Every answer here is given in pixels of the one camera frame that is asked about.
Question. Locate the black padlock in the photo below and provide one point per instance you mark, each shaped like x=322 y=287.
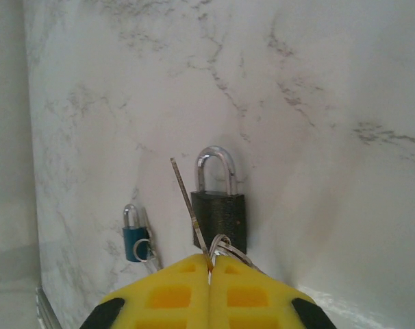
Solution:
x=221 y=212

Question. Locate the small blue padlock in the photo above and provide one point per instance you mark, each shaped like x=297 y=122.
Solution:
x=130 y=240

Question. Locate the aluminium table side rail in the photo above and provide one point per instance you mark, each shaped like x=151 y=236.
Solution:
x=48 y=308

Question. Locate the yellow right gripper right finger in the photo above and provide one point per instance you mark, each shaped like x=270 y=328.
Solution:
x=248 y=298

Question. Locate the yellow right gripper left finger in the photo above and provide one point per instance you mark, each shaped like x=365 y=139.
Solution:
x=166 y=298

